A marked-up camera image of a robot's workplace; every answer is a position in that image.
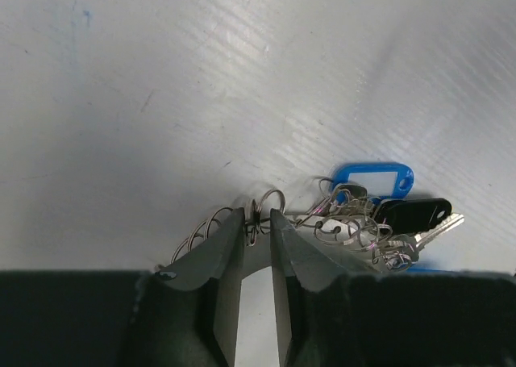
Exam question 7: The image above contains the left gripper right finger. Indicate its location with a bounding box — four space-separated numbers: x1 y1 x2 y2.
270 210 515 366

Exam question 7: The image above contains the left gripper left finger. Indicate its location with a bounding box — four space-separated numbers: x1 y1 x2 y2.
1 209 245 366

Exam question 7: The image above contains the metal key organizer ring disc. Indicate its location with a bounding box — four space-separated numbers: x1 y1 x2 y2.
155 175 416 275

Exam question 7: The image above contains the silver key with green cap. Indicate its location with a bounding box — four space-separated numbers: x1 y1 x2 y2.
389 213 465 264

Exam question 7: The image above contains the black key tag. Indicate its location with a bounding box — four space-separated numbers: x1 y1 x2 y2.
373 198 452 235

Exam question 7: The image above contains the blue tag on ring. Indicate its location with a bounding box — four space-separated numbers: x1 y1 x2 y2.
331 162 414 199

